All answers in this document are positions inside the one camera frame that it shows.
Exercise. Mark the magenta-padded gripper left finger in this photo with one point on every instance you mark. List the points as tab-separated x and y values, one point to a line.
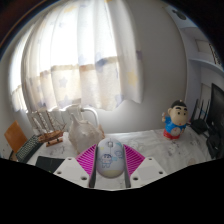
71	168

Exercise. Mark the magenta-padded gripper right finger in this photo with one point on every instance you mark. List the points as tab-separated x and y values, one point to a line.
146	168

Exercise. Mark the white cartoon-print computer mouse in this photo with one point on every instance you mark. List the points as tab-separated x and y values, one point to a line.
109	160

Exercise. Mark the black mouse pad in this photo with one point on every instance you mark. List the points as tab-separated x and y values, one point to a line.
48	162

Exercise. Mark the white printed tablecloth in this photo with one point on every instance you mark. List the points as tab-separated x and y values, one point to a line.
173	153

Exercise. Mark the large white conch shell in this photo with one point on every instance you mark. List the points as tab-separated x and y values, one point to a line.
85	136

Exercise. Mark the wooden model sailing ship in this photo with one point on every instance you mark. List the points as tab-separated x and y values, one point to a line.
51	136

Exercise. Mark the black keyboard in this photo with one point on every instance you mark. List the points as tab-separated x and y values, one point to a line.
29	148

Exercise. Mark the cartoon boy figurine clock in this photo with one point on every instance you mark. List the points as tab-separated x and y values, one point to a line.
175	125

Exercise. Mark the white radiator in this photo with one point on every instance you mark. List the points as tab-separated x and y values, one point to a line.
63	116

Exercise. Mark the orange wooden chair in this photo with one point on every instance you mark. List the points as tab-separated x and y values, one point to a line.
14	136

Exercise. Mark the black router with antennas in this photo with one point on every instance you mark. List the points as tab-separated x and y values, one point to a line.
199	126

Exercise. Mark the black monitor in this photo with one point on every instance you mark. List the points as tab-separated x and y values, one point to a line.
218	113

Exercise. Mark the sheer white curtain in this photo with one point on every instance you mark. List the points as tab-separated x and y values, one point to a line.
83	56

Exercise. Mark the white shelf unit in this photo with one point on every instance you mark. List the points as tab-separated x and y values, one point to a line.
203	63

